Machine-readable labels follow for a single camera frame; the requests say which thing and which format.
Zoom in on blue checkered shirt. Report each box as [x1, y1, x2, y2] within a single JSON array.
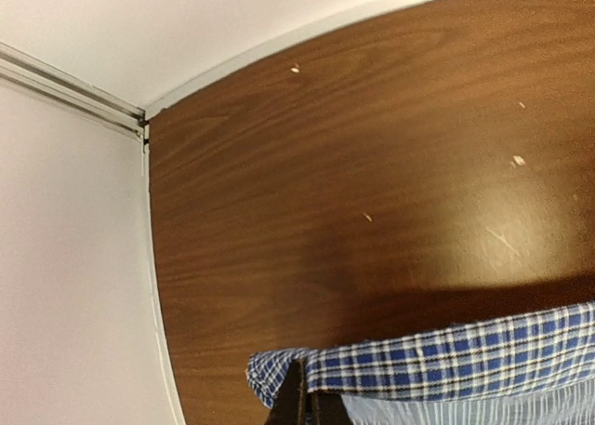
[[246, 302, 594, 424]]

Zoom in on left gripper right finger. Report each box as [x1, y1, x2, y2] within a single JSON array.
[[309, 392, 352, 425]]

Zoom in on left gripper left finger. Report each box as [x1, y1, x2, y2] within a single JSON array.
[[265, 360, 308, 425]]

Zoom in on left aluminium corner post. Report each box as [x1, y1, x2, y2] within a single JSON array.
[[1, 43, 149, 144]]

